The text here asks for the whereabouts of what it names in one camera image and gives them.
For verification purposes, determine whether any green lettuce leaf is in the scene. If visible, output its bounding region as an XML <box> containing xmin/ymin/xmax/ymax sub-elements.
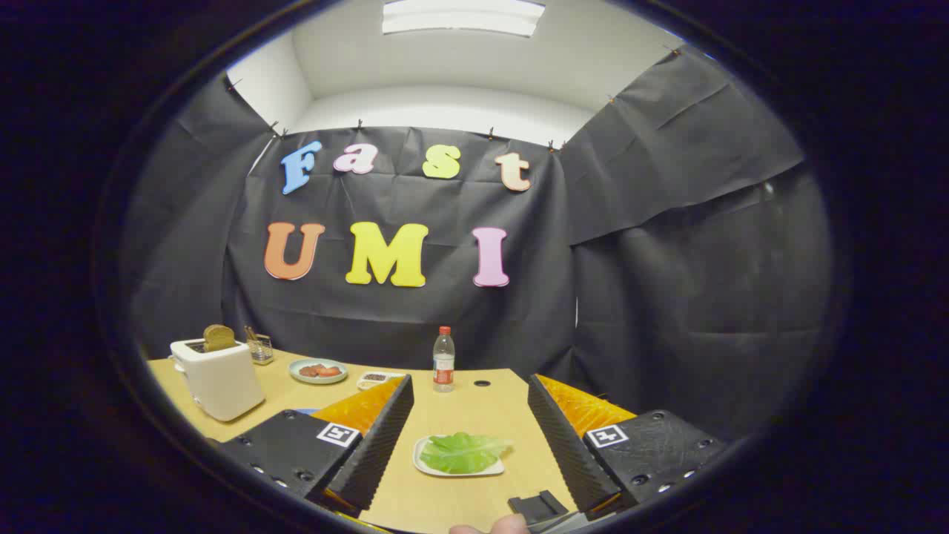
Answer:
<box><xmin>420</xmin><ymin>432</ymin><xmax>515</xmax><ymax>475</ymax></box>

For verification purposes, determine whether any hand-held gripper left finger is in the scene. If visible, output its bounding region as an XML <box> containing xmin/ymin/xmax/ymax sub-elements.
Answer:
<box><xmin>219</xmin><ymin>375</ymin><xmax>416</xmax><ymax>520</ymax></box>

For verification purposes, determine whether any ceiling light panel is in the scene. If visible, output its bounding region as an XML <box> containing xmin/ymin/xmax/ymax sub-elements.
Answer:
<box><xmin>382</xmin><ymin>0</ymin><xmax>546</xmax><ymax>38</ymax></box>

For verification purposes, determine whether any white compartment dish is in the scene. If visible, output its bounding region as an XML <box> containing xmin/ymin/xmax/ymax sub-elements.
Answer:
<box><xmin>357</xmin><ymin>371</ymin><xmax>407</xmax><ymax>392</ymax></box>

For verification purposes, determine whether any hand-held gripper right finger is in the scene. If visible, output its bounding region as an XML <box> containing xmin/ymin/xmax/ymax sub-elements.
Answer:
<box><xmin>528</xmin><ymin>375</ymin><xmax>731</xmax><ymax>520</ymax></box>

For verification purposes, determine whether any clear plastic water bottle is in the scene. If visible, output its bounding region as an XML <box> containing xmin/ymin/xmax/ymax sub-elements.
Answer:
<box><xmin>432</xmin><ymin>326</ymin><xmax>456</xmax><ymax>393</ymax></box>

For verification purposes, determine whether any white square plate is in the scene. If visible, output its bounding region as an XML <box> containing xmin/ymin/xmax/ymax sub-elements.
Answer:
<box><xmin>412</xmin><ymin>434</ymin><xmax>506</xmax><ymax>478</ymax></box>

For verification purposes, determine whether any pale green plate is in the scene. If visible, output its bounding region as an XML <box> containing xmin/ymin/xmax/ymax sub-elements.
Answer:
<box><xmin>288</xmin><ymin>358</ymin><xmax>349</xmax><ymax>385</ymax></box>

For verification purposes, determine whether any small wire basket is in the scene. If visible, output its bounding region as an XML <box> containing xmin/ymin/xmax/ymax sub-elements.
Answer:
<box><xmin>245</xmin><ymin>326</ymin><xmax>275</xmax><ymax>366</ymax></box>

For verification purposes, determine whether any white toaster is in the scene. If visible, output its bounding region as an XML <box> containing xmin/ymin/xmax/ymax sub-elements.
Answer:
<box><xmin>169</xmin><ymin>337</ymin><xmax>266</xmax><ymax>423</ymax></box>

